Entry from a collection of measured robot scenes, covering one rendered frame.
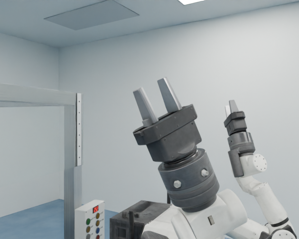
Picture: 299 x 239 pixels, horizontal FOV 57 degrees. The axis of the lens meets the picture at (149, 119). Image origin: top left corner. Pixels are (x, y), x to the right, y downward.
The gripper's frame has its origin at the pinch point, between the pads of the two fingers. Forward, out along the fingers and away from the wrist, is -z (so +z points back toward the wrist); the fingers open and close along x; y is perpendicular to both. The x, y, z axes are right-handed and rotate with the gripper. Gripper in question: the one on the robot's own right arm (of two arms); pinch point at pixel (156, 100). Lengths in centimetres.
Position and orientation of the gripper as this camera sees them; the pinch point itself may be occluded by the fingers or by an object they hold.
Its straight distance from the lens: 46.3
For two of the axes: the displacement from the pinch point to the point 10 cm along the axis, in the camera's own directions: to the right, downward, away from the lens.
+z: 3.9, 9.2, 1.1
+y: 5.3, -1.2, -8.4
